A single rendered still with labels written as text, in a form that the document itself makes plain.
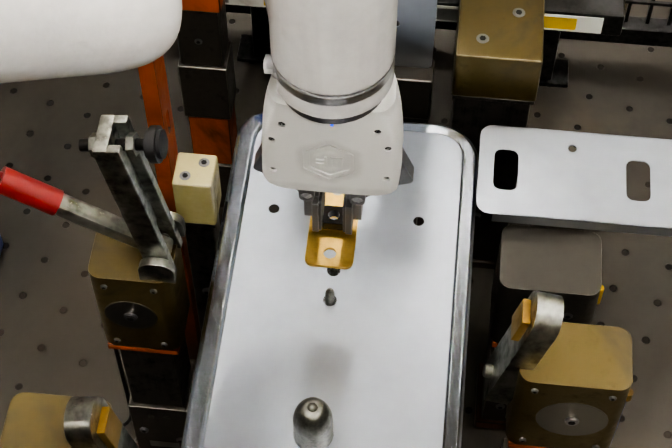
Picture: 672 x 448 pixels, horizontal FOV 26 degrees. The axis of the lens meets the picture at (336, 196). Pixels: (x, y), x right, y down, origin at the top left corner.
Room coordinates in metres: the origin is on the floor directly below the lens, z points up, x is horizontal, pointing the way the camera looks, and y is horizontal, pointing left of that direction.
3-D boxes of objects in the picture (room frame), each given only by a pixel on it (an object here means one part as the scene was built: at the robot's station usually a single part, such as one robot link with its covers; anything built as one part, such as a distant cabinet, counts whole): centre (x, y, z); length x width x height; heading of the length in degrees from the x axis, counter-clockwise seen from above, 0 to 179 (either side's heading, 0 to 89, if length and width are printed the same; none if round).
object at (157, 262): (0.63, 0.15, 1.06); 0.03 x 0.01 x 0.03; 84
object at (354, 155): (0.64, 0.00, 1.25); 0.10 x 0.07 x 0.11; 84
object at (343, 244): (0.64, 0.00, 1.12); 0.08 x 0.04 x 0.01; 174
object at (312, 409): (0.51, 0.02, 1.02); 0.03 x 0.03 x 0.07
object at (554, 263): (0.69, -0.21, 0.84); 0.12 x 0.07 x 0.28; 84
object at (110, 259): (0.66, 0.18, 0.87); 0.10 x 0.07 x 0.35; 84
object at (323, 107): (0.64, 0.00, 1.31); 0.09 x 0.08 x 0.03; 84
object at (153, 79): (0.75, 0.15, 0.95); 0.03 x 0.01 x 0.50; 174
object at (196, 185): (0.73, 0.12, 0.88); 0.04 x 0.04 x 0.37; 84
